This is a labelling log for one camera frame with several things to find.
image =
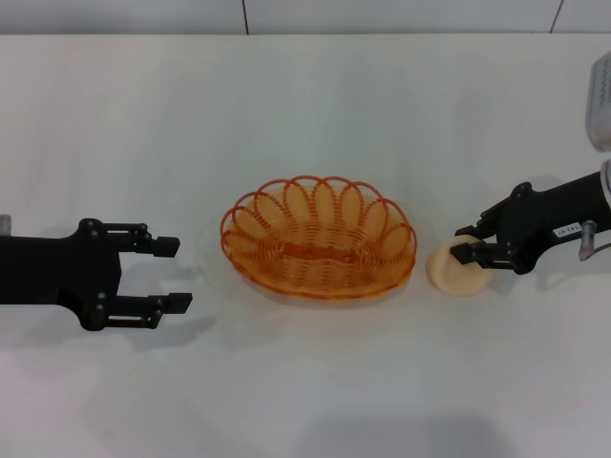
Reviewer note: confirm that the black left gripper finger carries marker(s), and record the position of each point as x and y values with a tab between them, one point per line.
167	246
176	303

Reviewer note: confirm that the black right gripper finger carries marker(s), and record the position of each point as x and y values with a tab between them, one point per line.
487	255
496	214

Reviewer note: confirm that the pale round bread bun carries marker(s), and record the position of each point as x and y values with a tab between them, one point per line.
458	281

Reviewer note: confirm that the orange woven plastic basket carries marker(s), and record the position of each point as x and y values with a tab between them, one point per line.
315	253

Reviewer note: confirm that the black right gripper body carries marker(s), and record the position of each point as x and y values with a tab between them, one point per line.
549	214

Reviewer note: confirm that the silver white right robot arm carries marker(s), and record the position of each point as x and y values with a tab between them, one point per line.
601	100

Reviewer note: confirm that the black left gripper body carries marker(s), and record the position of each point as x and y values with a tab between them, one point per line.
52	272

